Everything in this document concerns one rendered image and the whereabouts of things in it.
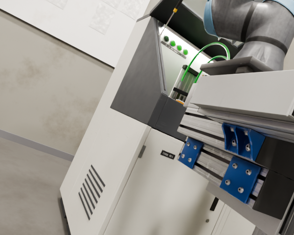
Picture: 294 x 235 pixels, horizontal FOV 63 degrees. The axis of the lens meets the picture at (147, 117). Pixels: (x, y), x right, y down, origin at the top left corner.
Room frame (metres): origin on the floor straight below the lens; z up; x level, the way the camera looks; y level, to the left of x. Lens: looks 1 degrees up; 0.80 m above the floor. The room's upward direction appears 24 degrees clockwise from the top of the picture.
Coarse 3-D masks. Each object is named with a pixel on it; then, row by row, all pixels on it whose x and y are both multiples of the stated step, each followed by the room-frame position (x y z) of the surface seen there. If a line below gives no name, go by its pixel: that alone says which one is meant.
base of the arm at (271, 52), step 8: (248, 40) 0.68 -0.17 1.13; (256, 40) 0.65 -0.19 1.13; (264, 40) 0.64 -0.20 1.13; (272, 40) 0.63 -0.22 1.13; (248, 48) 0.66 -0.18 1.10; (256, 48) 0.64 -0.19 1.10; (264, 48) 0.63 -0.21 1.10; (272, 48) 0.63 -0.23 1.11; (280, 48) 0.64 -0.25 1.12; (240, 56) 0.66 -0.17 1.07; (256, 56) 0.64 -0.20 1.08; (264, 56) 0.62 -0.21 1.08; (272, 56) 0.63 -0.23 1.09; (280, 56) 0.64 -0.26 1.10; (272, 64) 0.62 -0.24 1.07; (280, 64) 0.63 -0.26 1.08
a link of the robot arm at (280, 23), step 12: (264, 0) 0.69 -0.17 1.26; (276, 0) 0.65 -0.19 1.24; (288, 0) 0.63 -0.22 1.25; (252, 12) 0.67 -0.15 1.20; (264, 12) 0.65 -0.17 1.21; (276, 12) 0.64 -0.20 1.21; (288, 12) 0.63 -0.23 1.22; (252, 24) 0.67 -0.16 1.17; (264, 24) 0.65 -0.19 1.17; (276, 24) 0.64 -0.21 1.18; (288, 24) 0.63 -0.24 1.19; (252, 36) 0.67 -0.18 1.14; (264, 36) 0.64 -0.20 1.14; (276, 36) 0.63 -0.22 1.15; (288, 36) 0.64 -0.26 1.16; (288, 48) 0.66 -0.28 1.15
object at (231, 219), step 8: (224, 216) 1.42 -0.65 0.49; (232, 216) 1.44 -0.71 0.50; (240, 216) 1.47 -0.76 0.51; (224, 224) 1.43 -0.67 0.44; (232, 224) 1.46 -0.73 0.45; (240, 224) 1.49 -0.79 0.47; (248, 224) 1.52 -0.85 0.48; (216, 232) 1.41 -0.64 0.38; (224, 232) 1.44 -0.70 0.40; (232, 232) 1.47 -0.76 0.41; (240, 232) 1.50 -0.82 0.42; (248, 232) 1.53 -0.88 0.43
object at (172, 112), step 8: (168, 104) 1.11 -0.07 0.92; (176, 104) 1.13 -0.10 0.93; (168, 112) 1.12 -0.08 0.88; (176, 112) 1.14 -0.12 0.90; (184, 112) 1.16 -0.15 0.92; (160, 120) 1.11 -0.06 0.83; (168, 120) 1.13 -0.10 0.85; (176, 120) 1.15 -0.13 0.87; (160, 128) 1.12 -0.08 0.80; (168, 128) 1.14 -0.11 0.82; (176, 128) 1.16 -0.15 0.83; (176, 136) 1.17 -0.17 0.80; (184, 136) 1.19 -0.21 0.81
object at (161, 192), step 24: (144, 144) 1.10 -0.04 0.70; (168, 144) 1.15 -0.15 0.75; (144, 168) 1.12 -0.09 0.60; (168, 168) 1.18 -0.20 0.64; (144, 192) 1.15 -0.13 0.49; (168, 192) 1.21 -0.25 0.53; (192, 192) 1.28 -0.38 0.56; (120, 216) 1.12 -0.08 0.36; (144, 216) 1.17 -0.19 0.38; (168, 216) 1.24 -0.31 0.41; (192, 216) 1.31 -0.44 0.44; (216, 216) 1.39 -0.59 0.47
